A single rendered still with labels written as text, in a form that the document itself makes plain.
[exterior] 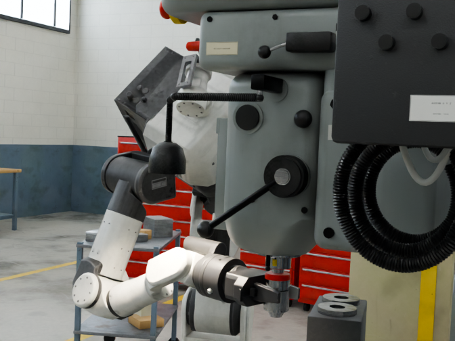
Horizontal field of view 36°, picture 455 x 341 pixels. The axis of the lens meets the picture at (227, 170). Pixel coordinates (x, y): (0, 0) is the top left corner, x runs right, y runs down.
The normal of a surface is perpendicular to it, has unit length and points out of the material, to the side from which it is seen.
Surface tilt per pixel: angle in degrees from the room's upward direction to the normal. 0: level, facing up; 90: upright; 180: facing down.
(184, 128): 58
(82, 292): 70
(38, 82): 90
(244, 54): 90
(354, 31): 90
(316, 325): 90
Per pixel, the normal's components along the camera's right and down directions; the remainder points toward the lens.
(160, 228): 0.47, 0.07
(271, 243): -0.38, 0.59
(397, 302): -0.43, 0.03
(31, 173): 0.90, 0.06
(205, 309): -0.22, -0.11
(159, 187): 0.72, 0.16
